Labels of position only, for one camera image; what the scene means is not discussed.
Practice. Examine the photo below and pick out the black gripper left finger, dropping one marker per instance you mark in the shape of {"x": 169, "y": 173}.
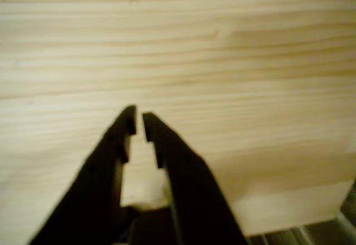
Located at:
{"x": 97, "y": 195}

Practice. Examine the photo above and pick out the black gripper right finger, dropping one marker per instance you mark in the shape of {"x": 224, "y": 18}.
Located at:
{"x": 194, "y": 195}

